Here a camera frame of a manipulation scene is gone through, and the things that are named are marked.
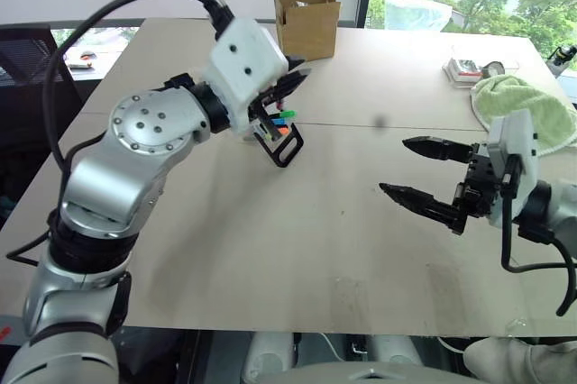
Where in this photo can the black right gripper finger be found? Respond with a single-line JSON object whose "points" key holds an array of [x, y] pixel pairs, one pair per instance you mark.
{"points": [[424, 203], [437, 149]]}

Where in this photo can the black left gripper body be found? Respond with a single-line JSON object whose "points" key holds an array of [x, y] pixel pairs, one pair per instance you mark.
{"points": [[263, 106]]}

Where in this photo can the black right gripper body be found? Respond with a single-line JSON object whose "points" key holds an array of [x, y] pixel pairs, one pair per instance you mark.
{"points": [[482, 185]]}

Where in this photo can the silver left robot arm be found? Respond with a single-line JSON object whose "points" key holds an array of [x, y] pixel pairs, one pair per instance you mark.
{"points": [[135, 131]]}

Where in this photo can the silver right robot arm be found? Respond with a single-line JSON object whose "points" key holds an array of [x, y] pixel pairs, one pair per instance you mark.
{"points": [[563, 210]]}

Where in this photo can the blue capped pen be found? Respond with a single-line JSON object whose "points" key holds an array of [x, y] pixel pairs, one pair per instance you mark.
{"points": [[280, 123]]}

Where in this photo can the green capped pen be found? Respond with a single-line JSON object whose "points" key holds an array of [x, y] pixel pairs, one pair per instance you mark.
{"points": [[288, 113]]}

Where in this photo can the orange capped pen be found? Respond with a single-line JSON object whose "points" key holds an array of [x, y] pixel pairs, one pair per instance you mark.
{"points": [[283, 130]]}

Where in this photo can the black pen holder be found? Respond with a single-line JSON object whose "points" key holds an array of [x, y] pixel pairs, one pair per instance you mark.
{"points": [[288, 149]]}

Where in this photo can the brown cardboard box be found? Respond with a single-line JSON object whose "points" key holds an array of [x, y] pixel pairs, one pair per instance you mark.
{"points": [[306, 28]]}

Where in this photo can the clear plastic box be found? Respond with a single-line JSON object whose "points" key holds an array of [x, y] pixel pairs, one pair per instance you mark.
{"points": [[460, 70]]}

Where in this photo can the light green towel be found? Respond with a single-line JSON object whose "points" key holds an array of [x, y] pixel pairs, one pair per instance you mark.
{"points": [[527, 104]]}

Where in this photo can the clear plastic bag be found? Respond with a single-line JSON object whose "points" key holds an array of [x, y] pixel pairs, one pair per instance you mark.
{"points": [[417, 10]]}

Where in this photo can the small black device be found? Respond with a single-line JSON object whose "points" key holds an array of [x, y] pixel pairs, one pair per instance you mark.
{"points": [[563, 55]]}

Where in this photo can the white rounded shape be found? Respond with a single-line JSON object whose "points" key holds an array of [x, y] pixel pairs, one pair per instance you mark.
{"points": [[518, 361]]}

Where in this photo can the grey robot torso edge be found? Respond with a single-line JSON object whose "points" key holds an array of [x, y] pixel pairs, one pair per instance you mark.
{"points": [[360, 375]]}

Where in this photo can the white and orange object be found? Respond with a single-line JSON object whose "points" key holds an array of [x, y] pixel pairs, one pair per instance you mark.
{"points": [[83, 60]]}

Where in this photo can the black mesh chair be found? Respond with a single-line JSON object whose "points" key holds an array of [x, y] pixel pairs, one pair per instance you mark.
{"points": [[27, 95]]}

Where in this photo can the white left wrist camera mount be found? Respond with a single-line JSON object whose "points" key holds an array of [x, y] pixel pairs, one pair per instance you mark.
{"points": [[243, 68]]}

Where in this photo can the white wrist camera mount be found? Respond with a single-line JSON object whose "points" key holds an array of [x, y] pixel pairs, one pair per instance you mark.
{"points": [[518, 149], [243, 68]]}

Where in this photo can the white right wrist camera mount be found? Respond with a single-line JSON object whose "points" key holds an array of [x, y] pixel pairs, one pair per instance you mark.
{"points": [[518, 149]]}

